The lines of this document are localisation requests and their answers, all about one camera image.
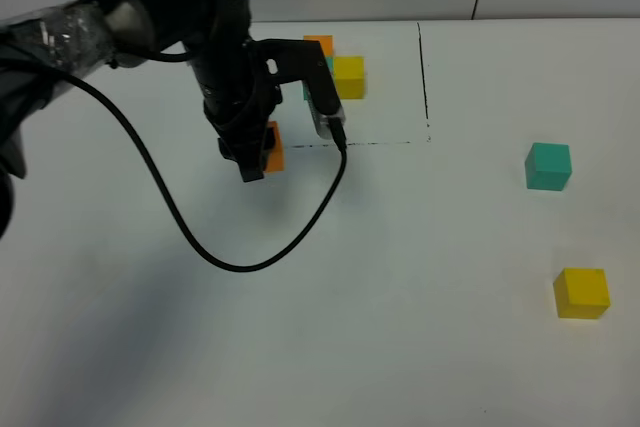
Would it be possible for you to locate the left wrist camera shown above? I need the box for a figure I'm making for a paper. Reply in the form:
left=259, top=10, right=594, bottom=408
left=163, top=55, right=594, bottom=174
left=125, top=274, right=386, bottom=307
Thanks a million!
left=246, top=39, right=345, bottom=140

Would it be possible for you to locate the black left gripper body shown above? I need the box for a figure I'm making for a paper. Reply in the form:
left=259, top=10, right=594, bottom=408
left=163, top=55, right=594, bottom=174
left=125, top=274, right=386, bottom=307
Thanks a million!
left=187, top=26, right=281, bottom=157

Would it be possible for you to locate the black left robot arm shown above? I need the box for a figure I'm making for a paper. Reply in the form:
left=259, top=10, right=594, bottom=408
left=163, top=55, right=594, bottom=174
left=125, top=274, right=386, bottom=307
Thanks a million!
left=1, top=0, right=269, bottom=224

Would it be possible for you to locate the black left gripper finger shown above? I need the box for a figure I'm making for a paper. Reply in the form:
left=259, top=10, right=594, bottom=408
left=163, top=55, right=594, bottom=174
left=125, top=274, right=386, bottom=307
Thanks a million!
left=218, top=122, right=268, bottom=182

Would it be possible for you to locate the yellow template block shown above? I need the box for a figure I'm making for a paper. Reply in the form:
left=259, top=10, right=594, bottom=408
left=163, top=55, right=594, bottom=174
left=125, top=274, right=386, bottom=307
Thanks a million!
left=333, top=56, right=366, bottom=100

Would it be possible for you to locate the orange template block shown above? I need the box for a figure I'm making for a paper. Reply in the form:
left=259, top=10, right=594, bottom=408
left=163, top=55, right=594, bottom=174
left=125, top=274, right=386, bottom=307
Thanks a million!
left=303, top=35, right=334, bottom=57

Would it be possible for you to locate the teal template block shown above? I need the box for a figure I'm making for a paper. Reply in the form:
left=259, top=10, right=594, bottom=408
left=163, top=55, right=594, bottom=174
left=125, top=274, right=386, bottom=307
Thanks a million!
left=302, top=57, right=335, bottom=103

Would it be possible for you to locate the black left camera cable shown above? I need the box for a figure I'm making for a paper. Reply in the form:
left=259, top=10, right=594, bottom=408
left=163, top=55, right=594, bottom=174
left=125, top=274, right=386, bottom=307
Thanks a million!
left=29, top=49, right=349, bottom=273

